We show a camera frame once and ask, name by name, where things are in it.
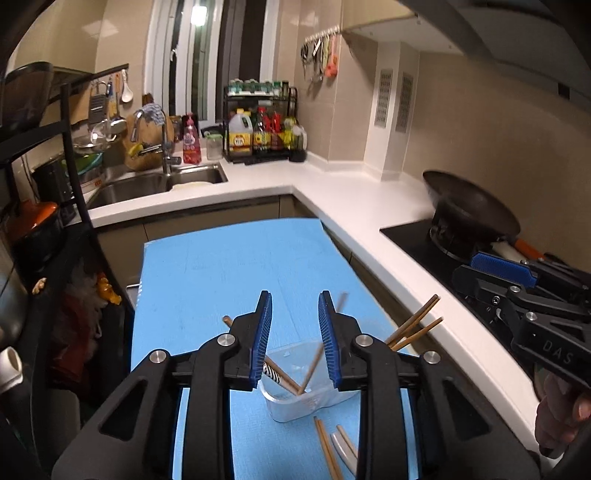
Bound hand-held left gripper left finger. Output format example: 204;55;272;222
51;290;274;480

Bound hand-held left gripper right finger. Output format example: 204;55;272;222
318;290;541;480

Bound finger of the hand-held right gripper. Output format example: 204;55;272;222
470;250;591;296
452;265;527;319

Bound clear plastic utensil holder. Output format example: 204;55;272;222
257;338;366;424

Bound person's right hand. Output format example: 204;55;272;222
536;374;591;457

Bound blue table cloth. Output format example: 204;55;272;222
130;217;422;480

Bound black gas stove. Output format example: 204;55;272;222
379;216;591;324

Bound red plastic bag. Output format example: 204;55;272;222
50;271;103;380

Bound steel sink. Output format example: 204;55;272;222
87;165;230;209

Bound clear oil dispenser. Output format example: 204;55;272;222
288;124;308;164

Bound oil jug yellow label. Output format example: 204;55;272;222
229;108;254;156

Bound row of sauce bottles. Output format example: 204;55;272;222
252;106;297;153

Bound red dish soap bottle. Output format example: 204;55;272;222
182;113;203;165

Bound steel kitchen faucet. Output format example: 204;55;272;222
130;109;182;175

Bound wooden cutting board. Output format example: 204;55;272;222
124;94;175;172

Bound black spice rack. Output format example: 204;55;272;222
223;85;299;164

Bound range hood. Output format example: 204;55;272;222
341;0;591;95

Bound blue dish rag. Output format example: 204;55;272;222
140;103;168;128

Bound white paper roll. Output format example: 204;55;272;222
0;346;24;394

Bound orange lidded pot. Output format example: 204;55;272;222
8;200;64;260

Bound row of spice jars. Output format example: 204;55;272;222
228;79;290;96

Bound metal strainer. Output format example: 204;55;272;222
73;131;112;156

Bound orange peeler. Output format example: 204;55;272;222
325;34;339;77

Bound black shelving rack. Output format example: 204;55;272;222
0;62;139;480

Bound metal grater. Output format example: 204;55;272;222
89;82;110;123

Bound window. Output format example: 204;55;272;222
144;0;279;121

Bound black wok wooden handle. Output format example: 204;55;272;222
422;169;546;262

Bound fork with beige handle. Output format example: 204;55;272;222
329;431;357;477

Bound wall vent grille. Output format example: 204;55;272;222
374;69;393;126
396;71;414;135

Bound hanging utensils on wall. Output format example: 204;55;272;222
300;39;324;83

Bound wall hook rail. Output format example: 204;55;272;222
300;26;342;47

